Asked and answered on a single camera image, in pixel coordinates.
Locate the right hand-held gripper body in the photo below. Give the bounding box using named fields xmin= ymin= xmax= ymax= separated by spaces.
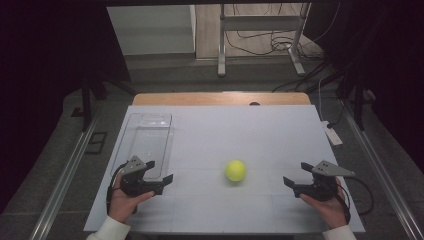
xmin=294 ymin=159 xmax=356 ymax=202

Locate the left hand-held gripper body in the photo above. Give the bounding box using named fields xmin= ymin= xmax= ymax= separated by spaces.
xmin=119 ymin=155 xmax=165 ymax=198

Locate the clear plastic container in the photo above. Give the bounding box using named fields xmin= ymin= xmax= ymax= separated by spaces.
xmin=109 ymin=112 xmax=175 ymax=181

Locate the yellow tennis ball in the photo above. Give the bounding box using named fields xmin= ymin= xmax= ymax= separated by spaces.
xmin=224 ymin=159 xmax=248 ymax=183

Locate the person's right hand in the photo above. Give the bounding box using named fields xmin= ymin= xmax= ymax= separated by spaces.
xmin=299 ymin=178 xmax=350 ymax=230

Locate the person's left hand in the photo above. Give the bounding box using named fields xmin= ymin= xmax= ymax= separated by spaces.
xmin=107 ymin=173 xmax=156 ymax=224

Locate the white power strip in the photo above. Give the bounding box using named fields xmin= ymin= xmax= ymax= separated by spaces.
xmin=321 ymin=120 xmax=344 ymax=147

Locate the white foam board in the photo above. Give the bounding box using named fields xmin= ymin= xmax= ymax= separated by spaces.
xmin=83 ymin=104 xmax=366 ymax=234

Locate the black metal stand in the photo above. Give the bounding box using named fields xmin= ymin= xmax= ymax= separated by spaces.
xmin=70 ymin=66 xmax=136 ymax=133
xmin=335 ymin=66 xmax=378 ymax=132

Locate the white cabinet panel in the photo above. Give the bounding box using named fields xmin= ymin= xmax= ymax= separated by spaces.
xmin=106 ymin=4 xmax=197 ymax=56

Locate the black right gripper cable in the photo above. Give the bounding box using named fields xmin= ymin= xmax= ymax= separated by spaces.
xmin=342 ymin=175 xmax=375 ymax=217

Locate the black plug cable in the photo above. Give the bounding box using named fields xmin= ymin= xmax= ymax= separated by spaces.
xmin=326 ymin=103 xmax=346 ymax=130

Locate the black rectangular floor frame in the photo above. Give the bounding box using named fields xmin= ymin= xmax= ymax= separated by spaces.
xmin=84 ymin=131 xmax=109 ymax=155

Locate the aluminium rail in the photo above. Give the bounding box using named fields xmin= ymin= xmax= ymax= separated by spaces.
xmin=339 ymin=99 xmax=424 ymax=240
xmin=29 ymin=109 xmax=102 ymax=240

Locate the white power cable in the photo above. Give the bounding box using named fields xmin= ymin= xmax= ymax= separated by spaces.
xmin=317 ymin=77 xmax=326 ymax=123

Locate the tangle of black floor cables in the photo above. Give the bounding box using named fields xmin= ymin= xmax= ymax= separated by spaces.
xmin=224 ymin=3 xmax=326 ymax=62

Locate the white metal desk frame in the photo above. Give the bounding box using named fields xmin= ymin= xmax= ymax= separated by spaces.
xmin=217 ymin=3 xmax=313 ymax=78

